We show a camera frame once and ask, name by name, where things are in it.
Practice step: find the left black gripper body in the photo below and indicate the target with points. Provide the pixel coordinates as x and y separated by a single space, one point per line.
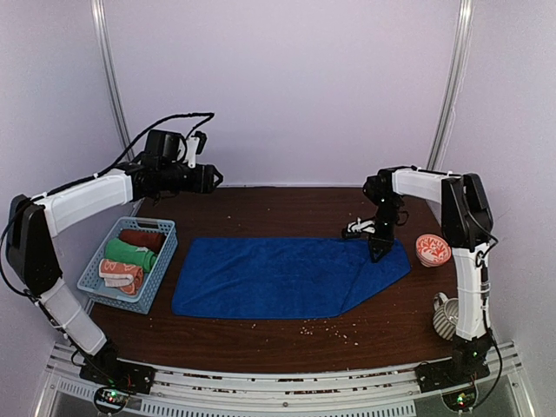
202 183

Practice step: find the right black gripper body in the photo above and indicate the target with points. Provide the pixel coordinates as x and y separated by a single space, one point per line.
389 211

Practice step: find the blue towel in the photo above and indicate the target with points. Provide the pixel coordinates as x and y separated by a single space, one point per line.
281 278

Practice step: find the orange bunny pattern towel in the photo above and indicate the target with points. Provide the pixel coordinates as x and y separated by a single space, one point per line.
124 277

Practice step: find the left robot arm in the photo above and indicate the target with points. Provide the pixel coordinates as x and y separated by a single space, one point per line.
168 164

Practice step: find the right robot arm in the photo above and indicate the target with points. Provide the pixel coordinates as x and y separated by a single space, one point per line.
466 225

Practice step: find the orange white patterned bowl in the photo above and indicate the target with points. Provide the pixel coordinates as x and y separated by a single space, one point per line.
432 250

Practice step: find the dark red rolled towel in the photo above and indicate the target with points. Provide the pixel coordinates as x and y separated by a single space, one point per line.
151 241

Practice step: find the grey striped mug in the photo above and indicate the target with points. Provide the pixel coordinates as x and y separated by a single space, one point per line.
446 315

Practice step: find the green rolled towel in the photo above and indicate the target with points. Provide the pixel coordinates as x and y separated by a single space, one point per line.
117 250

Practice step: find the light blue plastic basket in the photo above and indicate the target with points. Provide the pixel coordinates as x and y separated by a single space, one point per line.
91 284

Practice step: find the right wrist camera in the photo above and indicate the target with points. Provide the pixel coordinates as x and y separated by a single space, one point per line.
358 228

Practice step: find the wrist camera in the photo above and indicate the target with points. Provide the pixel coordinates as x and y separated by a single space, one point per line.
358 228
194 147

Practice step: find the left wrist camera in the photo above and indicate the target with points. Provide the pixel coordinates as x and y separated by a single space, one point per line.
194 147

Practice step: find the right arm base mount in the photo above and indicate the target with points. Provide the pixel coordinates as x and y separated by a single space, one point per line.
452 378

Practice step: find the front aluminium rail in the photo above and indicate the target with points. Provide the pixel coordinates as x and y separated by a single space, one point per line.
403 390

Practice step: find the left aluminium frame post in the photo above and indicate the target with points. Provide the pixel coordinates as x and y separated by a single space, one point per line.
115 101

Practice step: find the aluminium frame post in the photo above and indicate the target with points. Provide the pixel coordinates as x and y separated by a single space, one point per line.
115 101
454 82

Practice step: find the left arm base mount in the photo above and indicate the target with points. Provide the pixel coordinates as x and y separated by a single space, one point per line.
117 380

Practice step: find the right aluminium frame post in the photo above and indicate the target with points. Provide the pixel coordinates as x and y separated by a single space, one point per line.
454 82

